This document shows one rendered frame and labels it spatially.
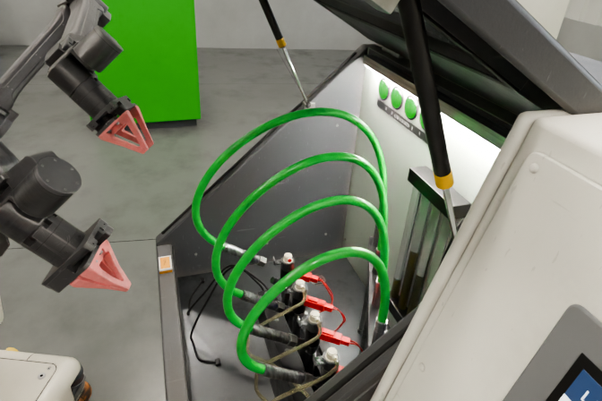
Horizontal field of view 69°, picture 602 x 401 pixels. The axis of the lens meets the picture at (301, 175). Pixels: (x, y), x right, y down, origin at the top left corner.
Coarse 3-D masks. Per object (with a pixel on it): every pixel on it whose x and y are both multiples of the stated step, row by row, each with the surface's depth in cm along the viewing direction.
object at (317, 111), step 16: (304, 112) 74; (320, 112) 74; (336, 112) 75; (256, 128) 73; (368, 128) 79; (240, 144) 73; (224, 160) 73; (208, 176) 74; (384, 176) 85; (192, 208) 76; (208, 240) 80
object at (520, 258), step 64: (512, 128) 42; (576, 128) 38; (512, 192) 41; (576, 192) 35; (448, 256) 47; (512, 256) 40; (576, 256) 35; (448, 320) 46; (512, 320) 39; (384, 384) 55; (448, 384) 45; (512, 384) 39
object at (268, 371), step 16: (320, 256) 58; (336, 256) 58; (352, 256) 59; (368, 256) 60; (304, 272) 58; (384, 272) 63; (272, 288) 58; (384, 288) 64; (256, 304) 59; (384, 304) 66; (384, 320) 68; (240, 336) 60; (240, 352) 61; (256, 368) 64; (272, 368) 66; (304, 384) 69
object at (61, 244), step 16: (48, 224) 59; (64, 224) 60; (96, 224) 62; (48, 240) 58; (64, 240) 59; (80, 240) 60; (96, 240) 60; (48, 256) 59; (64, 256) 59; (80, 256) 59; (48, 272) 62
